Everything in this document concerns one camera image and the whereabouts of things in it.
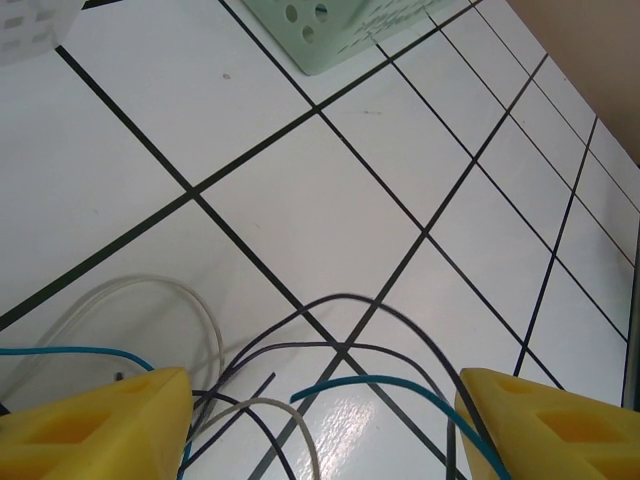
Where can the white plastic mesh basket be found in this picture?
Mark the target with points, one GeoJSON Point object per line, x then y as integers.
{"type": "Point", "coordinates": [30, 25]}

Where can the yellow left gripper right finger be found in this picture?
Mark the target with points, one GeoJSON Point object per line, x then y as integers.
{"type": "Point", "coordinates": [555, 435]}

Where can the mint green perforated basket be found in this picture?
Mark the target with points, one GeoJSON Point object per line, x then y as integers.
{"type": "Point", "coordinates": [330, 45]}

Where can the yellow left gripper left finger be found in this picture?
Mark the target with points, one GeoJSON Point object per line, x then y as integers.
{"type": "Point", "coordinates": [90, 435]}

